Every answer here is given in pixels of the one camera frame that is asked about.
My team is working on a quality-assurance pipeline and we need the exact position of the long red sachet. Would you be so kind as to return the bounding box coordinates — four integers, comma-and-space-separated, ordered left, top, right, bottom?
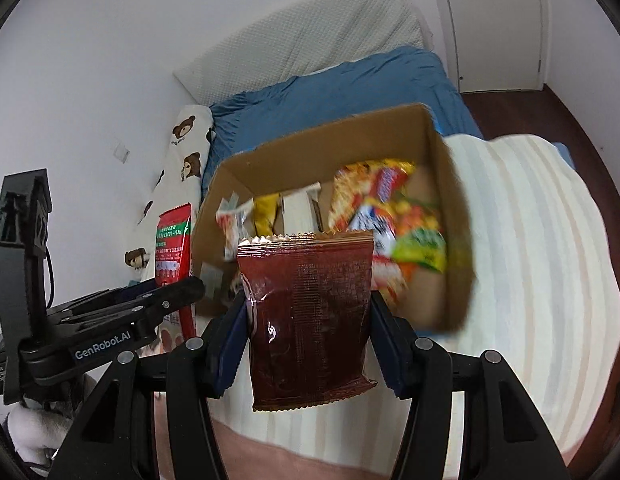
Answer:
155, 203, 196, 352

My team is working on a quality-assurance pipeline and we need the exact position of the cranberry oat cookie packet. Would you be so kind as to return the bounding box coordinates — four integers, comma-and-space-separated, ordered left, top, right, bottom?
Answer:
216, 195, 256, 262

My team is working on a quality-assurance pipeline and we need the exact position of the yellow snack bag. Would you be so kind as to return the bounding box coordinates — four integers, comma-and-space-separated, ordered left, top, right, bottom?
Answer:
252, 193, 280, 237

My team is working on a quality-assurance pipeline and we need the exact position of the dark red snack packet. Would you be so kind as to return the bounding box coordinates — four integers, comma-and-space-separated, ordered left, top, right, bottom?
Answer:
237, 231, 376, 412

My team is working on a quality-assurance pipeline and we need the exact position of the white wafer packet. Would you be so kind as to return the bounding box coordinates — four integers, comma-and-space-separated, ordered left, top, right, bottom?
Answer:
282, 182, 323, 235

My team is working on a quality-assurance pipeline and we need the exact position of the green fruit candy bag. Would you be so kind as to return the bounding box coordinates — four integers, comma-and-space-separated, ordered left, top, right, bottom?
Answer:
390, 200, 447, 274

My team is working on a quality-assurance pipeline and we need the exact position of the large noodle snack bag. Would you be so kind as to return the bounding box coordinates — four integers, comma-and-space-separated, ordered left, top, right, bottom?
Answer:
328, 158, 415, 260

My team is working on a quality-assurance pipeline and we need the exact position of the white bear print pillow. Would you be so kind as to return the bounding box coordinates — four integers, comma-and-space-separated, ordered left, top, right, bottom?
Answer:
124, 105, 216, 282

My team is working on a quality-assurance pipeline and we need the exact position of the striped pink cat blanket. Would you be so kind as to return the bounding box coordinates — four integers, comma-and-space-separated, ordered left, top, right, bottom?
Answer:
209, 134, 620, 479

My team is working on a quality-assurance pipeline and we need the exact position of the orange panda snack bag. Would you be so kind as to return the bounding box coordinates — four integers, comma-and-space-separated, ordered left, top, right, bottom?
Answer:
371, 256, 416, 308

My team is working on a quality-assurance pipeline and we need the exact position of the blue bed sheet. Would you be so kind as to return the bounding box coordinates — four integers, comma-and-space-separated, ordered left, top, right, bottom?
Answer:
199, 44, 576, 201

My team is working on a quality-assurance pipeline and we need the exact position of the open cardboard milk box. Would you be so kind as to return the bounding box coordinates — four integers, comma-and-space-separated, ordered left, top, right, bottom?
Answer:
192, 104, 475, 332

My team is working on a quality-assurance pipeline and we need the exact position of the grey dotted pillow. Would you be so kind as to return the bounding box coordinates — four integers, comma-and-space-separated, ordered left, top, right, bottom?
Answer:
174, 0, 432, 106

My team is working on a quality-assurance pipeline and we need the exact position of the white door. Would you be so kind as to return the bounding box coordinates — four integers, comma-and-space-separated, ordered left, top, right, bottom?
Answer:
436, 0, 549, 93

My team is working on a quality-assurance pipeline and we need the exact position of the wall socket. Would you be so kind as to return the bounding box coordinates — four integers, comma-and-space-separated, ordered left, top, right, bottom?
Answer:
112, 142, 130, 164

